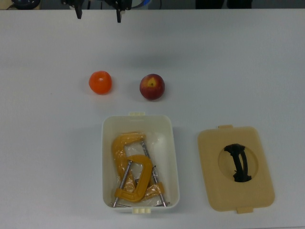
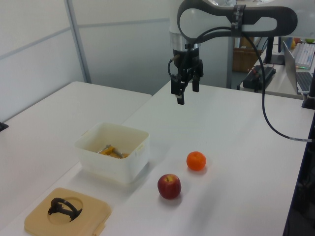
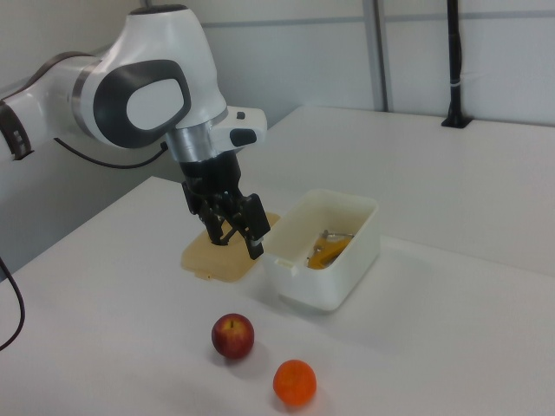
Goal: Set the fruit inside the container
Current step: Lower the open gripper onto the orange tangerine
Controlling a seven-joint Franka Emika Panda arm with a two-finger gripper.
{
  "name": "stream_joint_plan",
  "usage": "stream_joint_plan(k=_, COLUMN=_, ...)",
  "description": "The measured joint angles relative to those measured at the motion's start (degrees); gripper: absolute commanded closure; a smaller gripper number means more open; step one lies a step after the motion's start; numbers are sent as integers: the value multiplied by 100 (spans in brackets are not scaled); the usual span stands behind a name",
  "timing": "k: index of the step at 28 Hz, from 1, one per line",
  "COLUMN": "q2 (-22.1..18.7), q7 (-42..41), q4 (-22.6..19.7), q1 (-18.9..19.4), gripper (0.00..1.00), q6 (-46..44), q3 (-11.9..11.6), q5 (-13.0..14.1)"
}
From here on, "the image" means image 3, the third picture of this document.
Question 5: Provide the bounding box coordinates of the yellow metal tool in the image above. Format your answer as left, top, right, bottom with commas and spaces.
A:
306, 229, 356, 271

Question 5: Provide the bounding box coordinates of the black pole with base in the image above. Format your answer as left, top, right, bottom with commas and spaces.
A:
441, 0, 474, 129

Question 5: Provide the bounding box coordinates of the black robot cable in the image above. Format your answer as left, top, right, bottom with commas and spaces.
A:
0, 137, 169, 353

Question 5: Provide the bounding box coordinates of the white plastic container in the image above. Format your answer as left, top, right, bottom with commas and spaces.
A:
262, 187, 382, 313

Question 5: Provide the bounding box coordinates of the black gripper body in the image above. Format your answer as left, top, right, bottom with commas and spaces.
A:
178, 149, 243, 216

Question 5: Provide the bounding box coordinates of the grey partition post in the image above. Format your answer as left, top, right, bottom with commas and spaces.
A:
371, 0, 390, 112

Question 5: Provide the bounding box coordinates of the red apple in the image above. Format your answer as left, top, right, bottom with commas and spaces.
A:
211, 313, 256, 361

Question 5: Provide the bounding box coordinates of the orange fruit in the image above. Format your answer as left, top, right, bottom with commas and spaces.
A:
272, 358, 318, 408

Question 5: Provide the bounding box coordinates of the beige plastic lid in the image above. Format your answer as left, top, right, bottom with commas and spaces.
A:
180, 210, 284, 283

